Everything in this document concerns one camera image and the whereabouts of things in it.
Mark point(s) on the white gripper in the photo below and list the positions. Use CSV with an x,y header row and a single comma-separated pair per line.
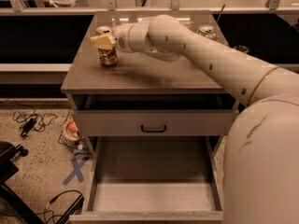
x,y
121,36

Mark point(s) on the orange soda can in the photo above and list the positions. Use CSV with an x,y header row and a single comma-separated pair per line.
x,y
108,57

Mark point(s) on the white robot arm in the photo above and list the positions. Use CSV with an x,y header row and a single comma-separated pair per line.
x,y
261,159

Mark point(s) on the grey drawer cabinet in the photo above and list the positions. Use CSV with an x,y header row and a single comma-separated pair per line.
x,y
138,82

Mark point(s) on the green white soda can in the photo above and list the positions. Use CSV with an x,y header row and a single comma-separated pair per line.
x,y
207,31

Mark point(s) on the open lower drawer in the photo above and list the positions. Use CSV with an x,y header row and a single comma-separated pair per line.
x,y
154,180

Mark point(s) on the blue tape cross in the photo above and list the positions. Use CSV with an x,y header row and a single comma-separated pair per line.
x,y
76,172

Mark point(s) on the clear glass cup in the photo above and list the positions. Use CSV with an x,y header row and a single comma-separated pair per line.
x,y
242,48

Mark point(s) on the closed drawer with black handle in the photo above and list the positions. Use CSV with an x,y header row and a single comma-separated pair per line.
x,y
150,123

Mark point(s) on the wire basket with items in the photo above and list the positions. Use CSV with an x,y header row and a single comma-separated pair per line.
x,y
71,138

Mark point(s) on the black power adapter with cable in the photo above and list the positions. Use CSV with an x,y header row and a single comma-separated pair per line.
x,y
32,121

